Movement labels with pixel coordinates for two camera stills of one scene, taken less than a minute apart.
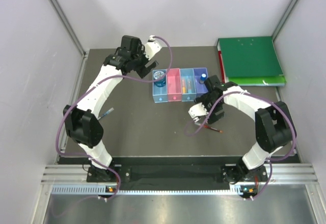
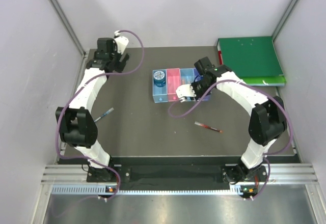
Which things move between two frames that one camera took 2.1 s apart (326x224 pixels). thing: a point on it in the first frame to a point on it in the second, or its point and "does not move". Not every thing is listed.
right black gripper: (213, 117) to (193, 85)
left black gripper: (142, 70) to (119, 65)
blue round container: (158, 75) does not move
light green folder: (259, 81) does not move
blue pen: (107, 112) does not move
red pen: (213, 129) does not move
